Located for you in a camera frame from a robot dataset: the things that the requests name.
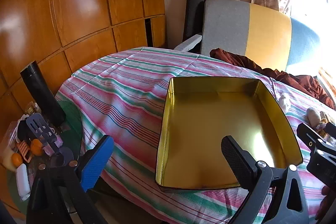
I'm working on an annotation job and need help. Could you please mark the pink small bottle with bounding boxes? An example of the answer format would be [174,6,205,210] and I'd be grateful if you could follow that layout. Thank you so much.
[43,135,63,155]

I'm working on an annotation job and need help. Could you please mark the striped tablecloth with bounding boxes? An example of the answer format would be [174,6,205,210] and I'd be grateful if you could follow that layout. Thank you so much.
[55,47,336,224]

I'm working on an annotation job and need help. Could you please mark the white plastic wrapper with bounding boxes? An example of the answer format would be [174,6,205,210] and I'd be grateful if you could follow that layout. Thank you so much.
[278,93,291,112]

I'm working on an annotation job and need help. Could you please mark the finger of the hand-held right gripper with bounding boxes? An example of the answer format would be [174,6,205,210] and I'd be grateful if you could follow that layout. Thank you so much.
[297,123,324,152]
[324,123,336,147]

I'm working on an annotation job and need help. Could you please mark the grey yellow blue chair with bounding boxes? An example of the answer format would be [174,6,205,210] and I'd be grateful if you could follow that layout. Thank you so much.
[173,0,322,75]

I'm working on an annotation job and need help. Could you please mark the oranges and kitchen clutter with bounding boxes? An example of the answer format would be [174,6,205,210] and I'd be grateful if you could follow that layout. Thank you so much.
[5,99,84,219]

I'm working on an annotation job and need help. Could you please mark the orange fruit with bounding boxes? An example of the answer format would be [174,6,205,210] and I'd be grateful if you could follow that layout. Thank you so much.
[31,139,44,156]
[11,153,24,167]

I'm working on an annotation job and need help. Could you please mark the orange hair clip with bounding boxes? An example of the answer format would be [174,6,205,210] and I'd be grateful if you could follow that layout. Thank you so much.
[16,141,33,163]

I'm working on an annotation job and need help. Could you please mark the beige snack packet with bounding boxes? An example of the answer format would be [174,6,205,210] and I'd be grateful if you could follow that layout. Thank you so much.
[307,107,322,127]

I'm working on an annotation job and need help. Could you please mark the window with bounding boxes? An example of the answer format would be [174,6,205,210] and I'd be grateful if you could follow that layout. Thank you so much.
[287,0,336,98]

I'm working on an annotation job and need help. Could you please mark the black rolled mat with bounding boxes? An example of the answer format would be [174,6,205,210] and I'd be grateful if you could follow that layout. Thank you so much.
[183,0,206,42]

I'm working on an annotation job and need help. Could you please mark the wooden wardrobe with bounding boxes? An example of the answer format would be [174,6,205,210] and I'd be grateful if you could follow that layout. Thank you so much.
[0,0,166,214]

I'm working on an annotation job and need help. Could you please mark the gold tin box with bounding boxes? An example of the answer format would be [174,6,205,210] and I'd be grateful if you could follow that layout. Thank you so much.
[156,76,303,191]

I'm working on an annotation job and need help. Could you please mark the yellow snack packet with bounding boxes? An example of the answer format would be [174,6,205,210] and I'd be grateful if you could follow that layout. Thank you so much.
[316,118,334,136]

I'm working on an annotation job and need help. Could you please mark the black thermos bottle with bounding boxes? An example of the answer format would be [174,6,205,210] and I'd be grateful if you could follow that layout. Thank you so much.
[20,61,66,127]

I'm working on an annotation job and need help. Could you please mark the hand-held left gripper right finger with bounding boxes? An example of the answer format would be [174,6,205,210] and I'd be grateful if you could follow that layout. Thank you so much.
[221,135,310,224]

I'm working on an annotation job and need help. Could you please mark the brown cloth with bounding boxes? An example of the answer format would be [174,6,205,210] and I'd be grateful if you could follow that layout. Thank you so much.
[210,48,336,110]

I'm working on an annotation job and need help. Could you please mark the grey slotted spatula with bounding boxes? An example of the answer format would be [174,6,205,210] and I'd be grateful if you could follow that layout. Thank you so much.
[26,113,74,164]

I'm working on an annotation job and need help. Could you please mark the person's right hand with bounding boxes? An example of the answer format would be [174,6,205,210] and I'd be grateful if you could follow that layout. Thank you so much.
[316,185,335,222]

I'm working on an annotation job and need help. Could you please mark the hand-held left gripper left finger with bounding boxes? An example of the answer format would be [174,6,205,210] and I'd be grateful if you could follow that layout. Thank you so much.
[26,135,114,224]

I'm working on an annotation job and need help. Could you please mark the pale yellow round object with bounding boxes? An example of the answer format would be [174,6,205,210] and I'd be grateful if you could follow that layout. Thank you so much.
[2,147,16,170]

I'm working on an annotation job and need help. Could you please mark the white plastic case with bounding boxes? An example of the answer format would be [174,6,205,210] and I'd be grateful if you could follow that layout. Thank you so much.
[16,163,30,199]

